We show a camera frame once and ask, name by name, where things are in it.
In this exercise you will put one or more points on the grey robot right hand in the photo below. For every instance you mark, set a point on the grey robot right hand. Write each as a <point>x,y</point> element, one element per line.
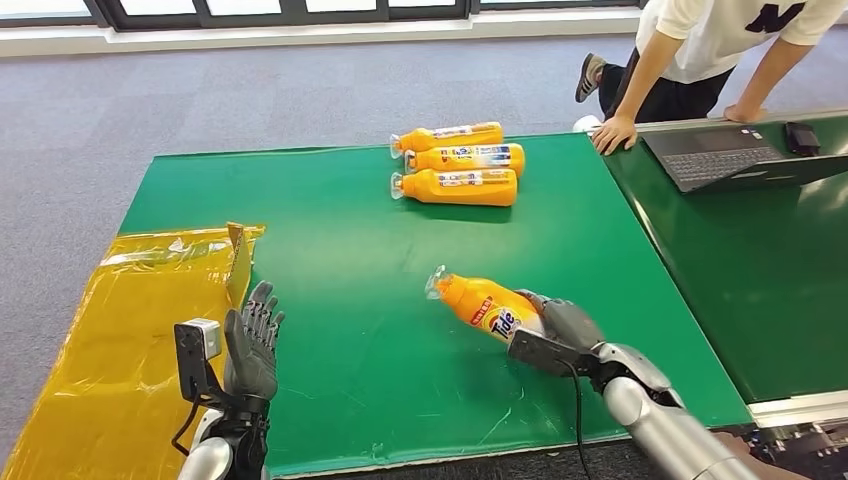
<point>570,324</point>

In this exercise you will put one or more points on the person's hand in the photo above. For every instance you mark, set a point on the person's hand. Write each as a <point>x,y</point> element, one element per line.
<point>613,136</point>
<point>745,114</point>

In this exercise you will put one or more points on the person's left forearm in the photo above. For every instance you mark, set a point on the person's left forearm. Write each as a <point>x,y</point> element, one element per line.
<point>772,73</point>

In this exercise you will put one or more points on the dark conveyor drive mechanism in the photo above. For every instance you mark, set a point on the dark conveyor drive mechanism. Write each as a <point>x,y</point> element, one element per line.
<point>815,450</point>

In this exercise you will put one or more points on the person's foot in sandal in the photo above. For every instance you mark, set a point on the person's foot in sandal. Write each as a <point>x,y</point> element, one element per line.
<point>775,467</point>

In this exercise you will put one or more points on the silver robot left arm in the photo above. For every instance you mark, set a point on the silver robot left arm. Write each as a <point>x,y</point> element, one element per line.
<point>212,460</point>

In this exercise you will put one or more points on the orange Tide detergent bottle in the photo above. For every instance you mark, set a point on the orange Tide detergent bottle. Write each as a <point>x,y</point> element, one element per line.
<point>477,305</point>

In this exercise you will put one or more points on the green conveyor belt table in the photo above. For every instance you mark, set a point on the green conveyor belt table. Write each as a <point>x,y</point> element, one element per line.
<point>762,278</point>

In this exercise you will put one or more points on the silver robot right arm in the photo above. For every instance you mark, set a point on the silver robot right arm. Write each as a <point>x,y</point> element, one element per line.
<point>662,430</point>

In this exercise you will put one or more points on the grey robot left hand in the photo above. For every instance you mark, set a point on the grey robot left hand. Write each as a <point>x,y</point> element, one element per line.
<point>252,358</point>

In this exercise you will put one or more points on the green table mat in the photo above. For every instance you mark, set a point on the green table mat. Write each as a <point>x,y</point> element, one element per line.
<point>371,265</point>

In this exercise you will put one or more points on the person's right hand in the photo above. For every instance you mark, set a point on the person's right hand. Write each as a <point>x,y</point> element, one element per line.
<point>613,136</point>

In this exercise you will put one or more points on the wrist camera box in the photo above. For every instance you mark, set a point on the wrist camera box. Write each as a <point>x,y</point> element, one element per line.
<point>192,358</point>
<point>540,351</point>

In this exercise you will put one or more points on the small black device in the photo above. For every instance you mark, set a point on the small black device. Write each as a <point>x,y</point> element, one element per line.
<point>803,139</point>

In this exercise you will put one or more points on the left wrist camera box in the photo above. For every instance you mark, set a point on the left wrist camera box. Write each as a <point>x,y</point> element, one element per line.
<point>192,358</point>

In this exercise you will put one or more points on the person's left hand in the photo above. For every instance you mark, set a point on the person's left hand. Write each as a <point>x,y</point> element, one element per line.
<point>745,114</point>

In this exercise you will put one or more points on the person's right forearm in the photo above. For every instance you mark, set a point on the person's right forearm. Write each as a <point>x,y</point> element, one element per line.
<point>646,79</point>

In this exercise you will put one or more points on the yellow plastic sheet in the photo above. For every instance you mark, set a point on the yellow plastic sheet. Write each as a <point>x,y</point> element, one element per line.
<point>106,331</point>

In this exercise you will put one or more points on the dark grey laptop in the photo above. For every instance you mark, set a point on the dark grey laptop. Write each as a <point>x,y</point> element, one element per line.
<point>722,156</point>

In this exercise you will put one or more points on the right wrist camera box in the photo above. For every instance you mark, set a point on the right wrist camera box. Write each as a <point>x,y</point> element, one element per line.
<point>540,351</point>

